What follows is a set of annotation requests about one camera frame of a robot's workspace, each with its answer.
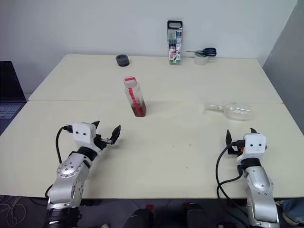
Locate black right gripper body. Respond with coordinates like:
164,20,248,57
227,140,245,156

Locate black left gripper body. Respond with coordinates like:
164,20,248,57
94,134,113,151

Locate clear bottle with red contents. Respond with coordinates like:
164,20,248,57
123,76,147,118

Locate clear tape roll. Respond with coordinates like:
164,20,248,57
193,51,209,66

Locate blue jeans leg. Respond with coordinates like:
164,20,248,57
283,199,304,222

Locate grey sneaker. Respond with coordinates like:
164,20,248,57
282,210,301,227

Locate dark laptop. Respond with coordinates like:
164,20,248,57
0,60,28,134

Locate marker pen pack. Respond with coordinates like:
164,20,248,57
167,20,183,66

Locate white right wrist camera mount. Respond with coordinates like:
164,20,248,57
237,133,268,163

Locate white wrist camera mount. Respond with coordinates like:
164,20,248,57
237,133,268,163
72,122,103,155

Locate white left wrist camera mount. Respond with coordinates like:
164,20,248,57
72,122,103,155

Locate blue handled scissors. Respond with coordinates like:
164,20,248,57
185,47,218,57

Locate white floor cable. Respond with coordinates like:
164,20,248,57
0,195,27,227

